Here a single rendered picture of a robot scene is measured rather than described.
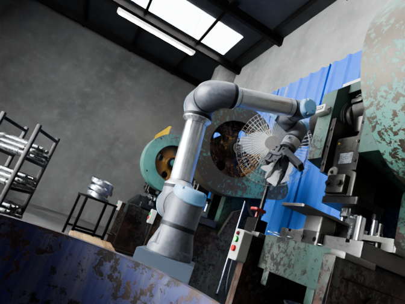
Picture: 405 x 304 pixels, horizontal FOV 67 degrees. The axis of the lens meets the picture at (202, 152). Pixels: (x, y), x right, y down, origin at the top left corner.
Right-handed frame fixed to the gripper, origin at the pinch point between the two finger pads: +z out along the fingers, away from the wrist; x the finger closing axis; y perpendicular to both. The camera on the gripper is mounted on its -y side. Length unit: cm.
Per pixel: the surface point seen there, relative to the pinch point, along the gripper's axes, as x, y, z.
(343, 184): -14.2, -21.1, -17.1
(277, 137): -47, 46, -65
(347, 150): -12.9, -16.4, -34.7
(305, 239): -20.0, -14.6, 9.3
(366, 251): -12.5, -38.1, 8.5
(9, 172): -1, 219, 57
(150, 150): -121, 267, -72
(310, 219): -17.3, -13.8, 1.4
